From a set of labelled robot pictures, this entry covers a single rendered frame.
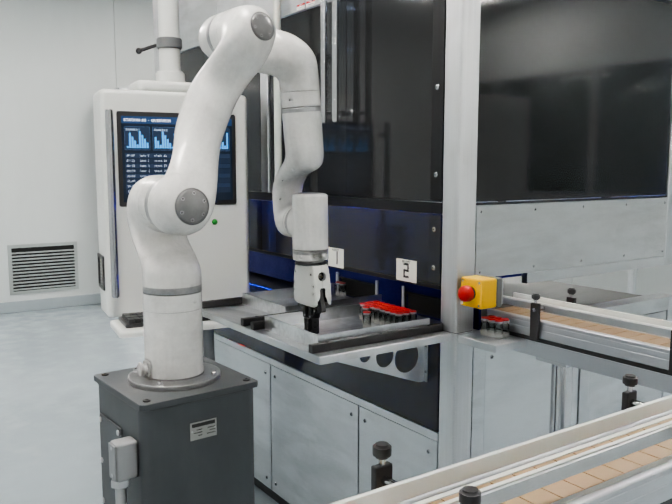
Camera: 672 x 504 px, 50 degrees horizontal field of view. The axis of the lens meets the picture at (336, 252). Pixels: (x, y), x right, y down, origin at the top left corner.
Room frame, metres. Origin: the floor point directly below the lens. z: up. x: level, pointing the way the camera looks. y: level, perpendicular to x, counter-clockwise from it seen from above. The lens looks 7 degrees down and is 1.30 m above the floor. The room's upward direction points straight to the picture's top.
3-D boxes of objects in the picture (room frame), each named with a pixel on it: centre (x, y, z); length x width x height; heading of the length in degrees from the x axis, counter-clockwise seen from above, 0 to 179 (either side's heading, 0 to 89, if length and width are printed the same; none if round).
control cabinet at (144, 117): (2.50, 0.57, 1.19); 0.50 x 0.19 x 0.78; 116
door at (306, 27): (2.37, 0.10, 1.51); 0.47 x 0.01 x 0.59; 34
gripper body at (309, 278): (1.67, 0.06, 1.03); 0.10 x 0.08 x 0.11; 34
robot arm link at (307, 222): (1.67, 0.06, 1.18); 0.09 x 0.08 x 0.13; 37
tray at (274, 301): (2.15, 0.07, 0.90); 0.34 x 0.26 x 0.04; 124
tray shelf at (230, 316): (1.97, 0.04, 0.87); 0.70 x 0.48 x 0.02; 34
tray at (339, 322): (1.81, -0.03, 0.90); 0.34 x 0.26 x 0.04; 124
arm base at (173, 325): (1.46, 0.34, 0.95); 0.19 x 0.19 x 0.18
